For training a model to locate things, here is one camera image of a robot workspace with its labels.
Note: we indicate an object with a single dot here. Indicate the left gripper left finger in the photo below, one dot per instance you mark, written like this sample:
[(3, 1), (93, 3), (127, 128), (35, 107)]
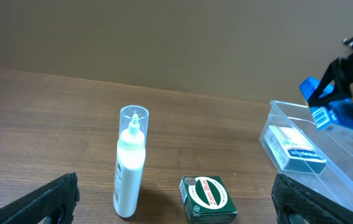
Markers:
[(56, 200)]

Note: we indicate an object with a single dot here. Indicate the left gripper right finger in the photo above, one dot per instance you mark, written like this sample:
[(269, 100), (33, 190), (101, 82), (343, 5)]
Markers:
[(297, 203)]

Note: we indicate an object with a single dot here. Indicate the blue lozenges box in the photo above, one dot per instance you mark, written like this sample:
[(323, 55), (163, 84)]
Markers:
[(335, 117)]

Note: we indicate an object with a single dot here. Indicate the white Hansaplast plaster box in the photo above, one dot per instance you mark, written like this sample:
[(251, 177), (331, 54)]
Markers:
[(292, 151)]

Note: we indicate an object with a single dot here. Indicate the green Zam-Buk tin box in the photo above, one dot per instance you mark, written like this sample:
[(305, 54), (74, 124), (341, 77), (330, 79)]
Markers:
[(206, 200)]

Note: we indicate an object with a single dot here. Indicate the white bottle clear cap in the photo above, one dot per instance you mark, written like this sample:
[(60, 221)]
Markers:
[(130, 159)]

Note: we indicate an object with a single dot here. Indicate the clear plastic container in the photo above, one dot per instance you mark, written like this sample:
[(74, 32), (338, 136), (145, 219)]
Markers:
[(336, 180)]

